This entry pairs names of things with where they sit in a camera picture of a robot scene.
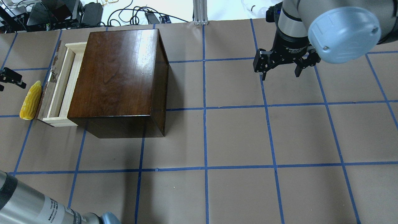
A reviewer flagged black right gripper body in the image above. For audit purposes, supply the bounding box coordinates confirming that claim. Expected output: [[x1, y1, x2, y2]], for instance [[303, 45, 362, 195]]
[[271, 30, 311, 64]]

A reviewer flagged yellow corn cob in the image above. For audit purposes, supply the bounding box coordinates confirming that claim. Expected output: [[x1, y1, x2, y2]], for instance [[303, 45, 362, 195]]
[[19, 81, 42, 120]]

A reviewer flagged light wood drawer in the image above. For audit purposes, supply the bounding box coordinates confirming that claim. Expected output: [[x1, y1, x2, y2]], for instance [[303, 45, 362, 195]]
[[35, 41, 87, 127]]

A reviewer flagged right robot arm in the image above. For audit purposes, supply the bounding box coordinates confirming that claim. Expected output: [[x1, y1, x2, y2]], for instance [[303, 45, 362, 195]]
[[253, 0, 397, 80]]

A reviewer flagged dark wooden drawer cabinet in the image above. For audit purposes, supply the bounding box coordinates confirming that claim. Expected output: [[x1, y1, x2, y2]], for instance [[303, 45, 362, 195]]
[[67, 29, 169, 138]]

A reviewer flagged black power adapter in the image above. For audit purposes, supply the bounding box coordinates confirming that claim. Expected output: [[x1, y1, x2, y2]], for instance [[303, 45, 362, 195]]
[[81, 2, 103, 26]]

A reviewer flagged aluminium frame post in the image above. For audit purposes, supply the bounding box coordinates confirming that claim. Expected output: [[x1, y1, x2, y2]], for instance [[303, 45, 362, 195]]
[[193, 0, 208, 26]]

